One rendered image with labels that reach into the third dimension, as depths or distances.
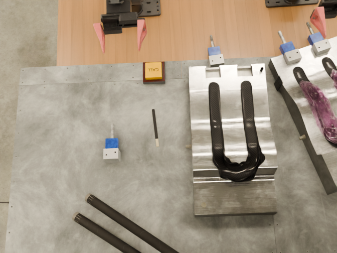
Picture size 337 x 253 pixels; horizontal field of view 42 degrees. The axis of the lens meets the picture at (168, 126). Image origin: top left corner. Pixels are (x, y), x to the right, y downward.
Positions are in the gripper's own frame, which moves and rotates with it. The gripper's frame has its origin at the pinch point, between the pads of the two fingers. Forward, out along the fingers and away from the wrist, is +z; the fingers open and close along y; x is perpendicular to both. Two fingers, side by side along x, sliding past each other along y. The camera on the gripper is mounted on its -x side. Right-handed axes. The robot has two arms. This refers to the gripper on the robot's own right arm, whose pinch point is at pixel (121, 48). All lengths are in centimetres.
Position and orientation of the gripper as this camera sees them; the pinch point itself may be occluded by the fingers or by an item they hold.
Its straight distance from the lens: 123.8
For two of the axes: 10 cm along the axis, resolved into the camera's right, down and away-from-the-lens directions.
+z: 0.5, 9.5, -3.0
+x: 0.5, 3.0, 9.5
